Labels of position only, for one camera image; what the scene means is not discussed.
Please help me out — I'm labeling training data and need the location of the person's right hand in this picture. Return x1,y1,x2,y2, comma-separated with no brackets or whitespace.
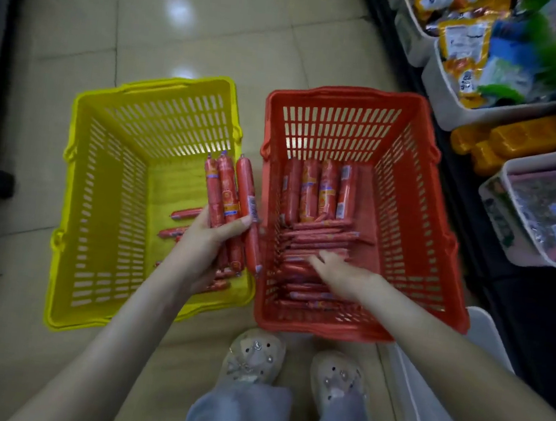
304,249,384,306

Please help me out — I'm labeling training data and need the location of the person's left hand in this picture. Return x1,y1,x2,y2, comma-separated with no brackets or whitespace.
163,204,254,302

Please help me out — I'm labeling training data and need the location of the large white shelf bin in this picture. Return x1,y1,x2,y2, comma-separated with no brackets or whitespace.
415,33,556,144

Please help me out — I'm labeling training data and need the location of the pile of red sausages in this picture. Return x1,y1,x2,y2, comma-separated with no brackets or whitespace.
267,154,379,319

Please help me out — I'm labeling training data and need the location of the red plastic shopping basket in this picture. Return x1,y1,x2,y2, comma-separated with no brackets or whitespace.
241,77,494,354

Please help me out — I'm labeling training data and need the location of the person's right white clog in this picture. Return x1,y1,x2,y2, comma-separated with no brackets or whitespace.
305,348,373,417

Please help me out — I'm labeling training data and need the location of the red sausage stick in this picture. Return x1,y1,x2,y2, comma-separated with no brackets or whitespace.
205,151,258,274
169,204,205,224
214,266,242,283
194,155,242,270
224,154,275,276
157,223,189,242
200,278,232,297

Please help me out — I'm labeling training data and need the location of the blue green snack packet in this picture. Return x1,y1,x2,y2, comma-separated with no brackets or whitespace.
477,16,547,106

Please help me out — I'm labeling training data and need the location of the small white shelf bin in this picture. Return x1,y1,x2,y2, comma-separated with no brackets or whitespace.
390,0,443,70

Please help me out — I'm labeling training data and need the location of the black store shelf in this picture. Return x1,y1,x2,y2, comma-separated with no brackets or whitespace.
313,0,556,421

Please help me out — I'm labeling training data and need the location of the yellow snack packet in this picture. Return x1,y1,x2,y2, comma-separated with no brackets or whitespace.
410,0,515,44

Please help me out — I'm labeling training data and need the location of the person's left white clog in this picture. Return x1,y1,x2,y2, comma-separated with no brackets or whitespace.
217,324,289,390

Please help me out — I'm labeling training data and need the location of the white bin with clear packets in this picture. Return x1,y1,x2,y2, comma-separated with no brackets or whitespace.
470,135,556,271

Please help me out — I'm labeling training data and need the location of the orange white snack packet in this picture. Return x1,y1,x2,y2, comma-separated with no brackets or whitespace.
430,11,498,111

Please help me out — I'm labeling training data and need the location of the white plastic box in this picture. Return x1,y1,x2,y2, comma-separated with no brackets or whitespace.
379,298,522,421

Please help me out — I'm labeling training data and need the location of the clear packet of dark food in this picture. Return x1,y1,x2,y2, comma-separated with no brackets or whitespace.
498,152,556,263

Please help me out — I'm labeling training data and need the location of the yellow plastic shopping basket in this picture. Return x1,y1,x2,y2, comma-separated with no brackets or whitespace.
42,61,278,352

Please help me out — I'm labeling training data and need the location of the yellow wrapped snack pack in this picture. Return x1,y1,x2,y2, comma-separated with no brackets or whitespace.
448,120,497,159
468,138,510,180
486,107,556,165

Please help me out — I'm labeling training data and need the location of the person's left forearm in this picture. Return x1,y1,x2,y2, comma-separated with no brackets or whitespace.
7,246,206,421

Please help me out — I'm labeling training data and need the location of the person's right forearm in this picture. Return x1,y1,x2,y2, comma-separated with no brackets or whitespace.
349,272,556,421

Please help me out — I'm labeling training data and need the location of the person's left leg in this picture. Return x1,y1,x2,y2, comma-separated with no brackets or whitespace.
184,376,296,421

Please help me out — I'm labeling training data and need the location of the person's white clog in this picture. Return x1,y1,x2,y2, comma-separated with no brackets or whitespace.
305,348,373,417
217,324,289,390

